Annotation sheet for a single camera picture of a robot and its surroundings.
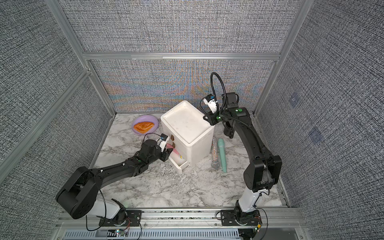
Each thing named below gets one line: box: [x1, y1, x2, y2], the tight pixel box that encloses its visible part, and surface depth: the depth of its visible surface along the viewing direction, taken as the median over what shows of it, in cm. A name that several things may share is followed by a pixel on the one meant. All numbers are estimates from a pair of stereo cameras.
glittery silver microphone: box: [211, 136, 220, 170], surface depth 94 cm
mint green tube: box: [218, 138, 227, 173], surface depth 96 cm
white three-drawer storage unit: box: [160, 100, 215, 173], surface depth 83 cm
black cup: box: [223, 121, 235, 139], surface depth 104 cm
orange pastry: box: [134, 122, 155, 134], surface depth 109 cm
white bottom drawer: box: [169, 151, 190, 170], surface depth 88 cm
